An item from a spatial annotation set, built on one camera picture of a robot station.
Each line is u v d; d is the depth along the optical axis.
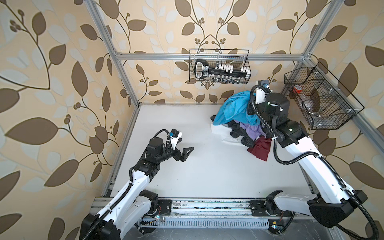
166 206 0.75
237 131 0.93
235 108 0.65
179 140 0.68
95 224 0.39
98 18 0.76
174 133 0.66
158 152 0.61
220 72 0.85
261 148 0.94
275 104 0.45
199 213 0.74
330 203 0.39
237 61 0.93
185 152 0.68
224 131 1.02
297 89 0.87
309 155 0.41
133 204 0.58
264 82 0.53
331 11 0.72
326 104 0.72
